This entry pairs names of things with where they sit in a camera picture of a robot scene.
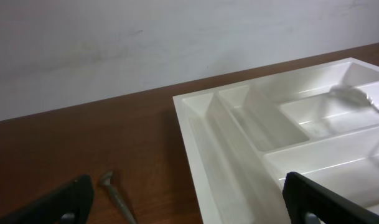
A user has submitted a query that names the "metal spoon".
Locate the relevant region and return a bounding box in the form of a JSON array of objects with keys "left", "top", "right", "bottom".
[{"left": 329, "top": 85, "right": 379, "bottom": 114}]

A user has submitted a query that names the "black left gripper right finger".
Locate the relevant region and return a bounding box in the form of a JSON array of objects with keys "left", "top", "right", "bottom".
[{"left": 282, "top": 172, "right": 379, "bottom": 224}]

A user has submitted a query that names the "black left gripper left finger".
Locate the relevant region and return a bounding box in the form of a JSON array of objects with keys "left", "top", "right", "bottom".
[{"left": 0, "top": 174, "right": 94, "bottom": 224}]

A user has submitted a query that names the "white plastic cutlery tray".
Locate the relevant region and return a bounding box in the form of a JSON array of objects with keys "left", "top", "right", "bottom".
[{"left": 173, "top": 58, "right": 379, "bottom": 223}]

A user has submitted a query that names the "small metal teaspoon right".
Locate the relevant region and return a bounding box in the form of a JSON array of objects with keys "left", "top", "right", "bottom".
[{"left": 100, "top": 170, "right": 137, "bottom": 224}]

